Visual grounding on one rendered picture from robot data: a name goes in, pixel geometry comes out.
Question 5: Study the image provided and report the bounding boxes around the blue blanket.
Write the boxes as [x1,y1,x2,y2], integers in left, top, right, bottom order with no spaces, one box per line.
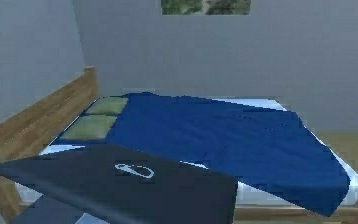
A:
[51,92,351,218]

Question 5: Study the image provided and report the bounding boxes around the green framed picture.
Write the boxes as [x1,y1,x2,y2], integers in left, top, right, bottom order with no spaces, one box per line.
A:
[160,0,252,16]

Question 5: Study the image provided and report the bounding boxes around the green pillow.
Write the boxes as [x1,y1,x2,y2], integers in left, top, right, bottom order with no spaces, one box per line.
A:
[60,114,119,140]
[85,96,129,117]

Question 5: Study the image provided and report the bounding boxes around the black laptop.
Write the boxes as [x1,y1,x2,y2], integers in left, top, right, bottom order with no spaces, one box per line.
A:
[0,143,239,224]

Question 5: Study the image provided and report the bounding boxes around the wooden bed with white mattress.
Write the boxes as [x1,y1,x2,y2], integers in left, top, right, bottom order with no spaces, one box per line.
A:
[0,66,358,224]

